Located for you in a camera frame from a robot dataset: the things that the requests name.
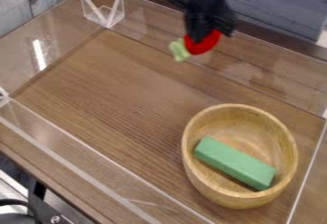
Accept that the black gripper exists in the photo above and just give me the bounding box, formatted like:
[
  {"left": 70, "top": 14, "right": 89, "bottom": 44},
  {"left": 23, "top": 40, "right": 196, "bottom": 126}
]
[{"left": 185, "top": 0, "right": 234, "bottom": 42}]

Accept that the red plush strawberry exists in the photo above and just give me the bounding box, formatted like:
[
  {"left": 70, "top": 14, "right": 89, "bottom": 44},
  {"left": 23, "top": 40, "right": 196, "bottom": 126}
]
[{"left": 168, "top": 30, "right": 222, "bottom": 62}]

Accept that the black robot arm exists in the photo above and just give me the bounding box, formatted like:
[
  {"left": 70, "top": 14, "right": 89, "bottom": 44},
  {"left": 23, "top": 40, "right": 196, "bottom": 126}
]
[{"left": 184, "top": 0, "right": 236, "bottom": 43}]

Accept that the wooden bowl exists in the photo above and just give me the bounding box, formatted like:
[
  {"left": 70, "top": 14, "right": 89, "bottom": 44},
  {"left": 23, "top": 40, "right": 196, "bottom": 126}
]
[{"left": 181, "top": 103, "right": 298, "bottom": 210}]

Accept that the green foam block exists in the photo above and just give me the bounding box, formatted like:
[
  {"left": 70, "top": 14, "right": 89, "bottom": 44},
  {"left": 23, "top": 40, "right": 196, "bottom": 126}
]
[{"left": 193, "top": 136, "right": 277, "bottom": 190}]

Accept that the clear acrylic corner bracket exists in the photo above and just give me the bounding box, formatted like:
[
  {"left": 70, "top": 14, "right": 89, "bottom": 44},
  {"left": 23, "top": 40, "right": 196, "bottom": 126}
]
[{"left": 80, "top": 0, "right": 125, "bottom": 29}]

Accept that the clear acrylic tray wall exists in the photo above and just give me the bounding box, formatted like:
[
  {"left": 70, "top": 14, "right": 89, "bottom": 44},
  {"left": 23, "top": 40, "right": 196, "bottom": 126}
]
[{"left": 0, "top": 88, "right": 214, "bottom": 224}]

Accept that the black metal table bracket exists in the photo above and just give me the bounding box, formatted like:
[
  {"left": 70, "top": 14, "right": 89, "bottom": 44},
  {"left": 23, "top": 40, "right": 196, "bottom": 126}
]
[{"left": 27, "top": 181, "right": 73, "bottom": 224}]

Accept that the black cable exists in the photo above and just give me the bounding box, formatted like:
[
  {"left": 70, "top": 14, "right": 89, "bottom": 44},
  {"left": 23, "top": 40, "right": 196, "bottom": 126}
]
[{"left": 0, "top": 197, "right": 39, "bottom": 224}]

